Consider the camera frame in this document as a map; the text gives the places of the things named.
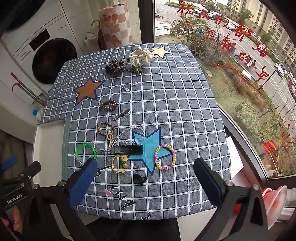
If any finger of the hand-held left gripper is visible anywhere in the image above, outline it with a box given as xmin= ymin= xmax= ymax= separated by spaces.
xmin=0 ymin=155 xmax=18 ymax=172

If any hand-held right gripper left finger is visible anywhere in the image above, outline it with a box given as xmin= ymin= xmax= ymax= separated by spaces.
xmin=30 ymin=157 xmax=99 ymax=241

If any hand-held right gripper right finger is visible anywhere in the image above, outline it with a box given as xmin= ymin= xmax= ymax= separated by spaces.
xmin=194 ymin=158 xmax=271 ymax=241

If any clear green bangle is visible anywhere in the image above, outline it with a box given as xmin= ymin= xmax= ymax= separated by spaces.
xmin=74 ymin=143 xmax=99 ymax=166

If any white tray with green rim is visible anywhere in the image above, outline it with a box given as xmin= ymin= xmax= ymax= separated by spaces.
xmin=32 ymin=119 xmax=74 ymax=209

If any small black claw clip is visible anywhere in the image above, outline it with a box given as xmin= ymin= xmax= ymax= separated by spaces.
xmin=133 ymin=173 xmax=148 ymax=186

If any beige braided hair tie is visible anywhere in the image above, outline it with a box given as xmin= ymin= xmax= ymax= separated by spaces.
xmin=97 ymin=121 xmax=116 ymax=136

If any clear crystal chain bracelet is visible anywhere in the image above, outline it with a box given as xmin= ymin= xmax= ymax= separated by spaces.
xmin=116 ymin=126 xmax=146 ymax=144

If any black snap hair clip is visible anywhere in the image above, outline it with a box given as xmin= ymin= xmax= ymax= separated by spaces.
xmin=115 ymin=145 xmax=144 ymax=155

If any colourful bead bracelet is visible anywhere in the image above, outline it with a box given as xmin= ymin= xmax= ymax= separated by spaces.
xmin=154 ymin=144 xmax=177 ymax=171

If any person's left hand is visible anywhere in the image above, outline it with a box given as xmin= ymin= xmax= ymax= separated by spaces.
xmin=0 ymin=206 xmax=23 ymax=232

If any white paper sheet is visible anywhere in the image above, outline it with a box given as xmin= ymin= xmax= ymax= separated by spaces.
xmin=225 ymin=136 xmax=244 ymax=179

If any blue-capped bottle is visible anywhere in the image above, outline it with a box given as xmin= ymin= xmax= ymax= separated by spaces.
xmin=32 ymin=109 xmax=43 ymax=122

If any colourful window sticker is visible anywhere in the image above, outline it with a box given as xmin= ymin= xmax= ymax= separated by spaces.
xmin=261 ymin=124 xmax=293 ymax=154

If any pink plastic bowl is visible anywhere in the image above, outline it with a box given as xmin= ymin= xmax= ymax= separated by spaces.
xmin=261 ymin=185 xmax=288 ymax=230

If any silver star hair clip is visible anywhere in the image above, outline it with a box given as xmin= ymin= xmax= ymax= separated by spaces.
xmin=112 ymin=109 xmax=131 ymax=121

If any grey checked star blanket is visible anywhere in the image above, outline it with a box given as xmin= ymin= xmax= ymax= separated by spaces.
xmin=43 ymin=43 xmax=232 ymax=220

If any white washing machine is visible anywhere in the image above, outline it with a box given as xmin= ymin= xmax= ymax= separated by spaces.
xmin=10 ymin=11 xmax=85 ymax=87

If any leopard print scrunchie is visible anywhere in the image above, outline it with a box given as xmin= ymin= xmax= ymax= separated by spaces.
xmin=106 ymin=58 xmax=126 ymax=75

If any cream dotted scrunchie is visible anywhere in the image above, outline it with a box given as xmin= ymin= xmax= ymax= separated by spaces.
xmin=128 ymin=46 xmax=155 ymax=69

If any yellow sunflower hair tie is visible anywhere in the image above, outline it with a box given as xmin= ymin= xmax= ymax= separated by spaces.
xmin=111 ymin=155 xmax=129 ymax=174

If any red-handled metal pole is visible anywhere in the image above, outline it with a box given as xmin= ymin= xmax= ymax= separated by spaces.
xmin=10 ymin=72 xmax=47 ymax=106

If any brown spiral hair tie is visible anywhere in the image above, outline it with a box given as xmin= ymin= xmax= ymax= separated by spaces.
xmin=100 ymin=100 xmax=117 ymax=112

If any umbrella with curved handle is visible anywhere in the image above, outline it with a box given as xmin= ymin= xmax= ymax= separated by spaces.
xmin=91 ymin=20 xmax=105 ymax=50

